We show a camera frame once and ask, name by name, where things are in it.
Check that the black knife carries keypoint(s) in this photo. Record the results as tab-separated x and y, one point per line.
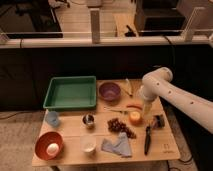
147	140

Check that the blue plastic cup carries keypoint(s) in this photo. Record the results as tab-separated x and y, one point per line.
52	118

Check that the orange bowl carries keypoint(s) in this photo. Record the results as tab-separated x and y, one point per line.
44	141

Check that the blue cloth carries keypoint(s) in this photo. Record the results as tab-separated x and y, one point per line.
120	147

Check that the orange fruit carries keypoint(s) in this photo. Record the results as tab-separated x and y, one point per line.
135	118

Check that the bunch of dark grapes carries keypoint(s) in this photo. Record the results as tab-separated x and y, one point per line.
117	126

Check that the white cup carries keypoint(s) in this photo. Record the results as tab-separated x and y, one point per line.
88	144

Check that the purple bowl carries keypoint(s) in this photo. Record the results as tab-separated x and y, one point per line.
110	91

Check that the small metal cup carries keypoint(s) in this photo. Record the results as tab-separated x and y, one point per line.
89	121

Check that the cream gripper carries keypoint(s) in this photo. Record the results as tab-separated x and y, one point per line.
147	105

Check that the green plastic tray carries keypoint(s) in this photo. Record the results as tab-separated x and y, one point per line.
71	93

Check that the white egg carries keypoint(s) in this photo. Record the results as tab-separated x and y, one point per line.
52	149

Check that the small dark toy block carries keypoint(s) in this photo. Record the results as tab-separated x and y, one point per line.
159	121

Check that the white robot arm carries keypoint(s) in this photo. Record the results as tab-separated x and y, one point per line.
158	84

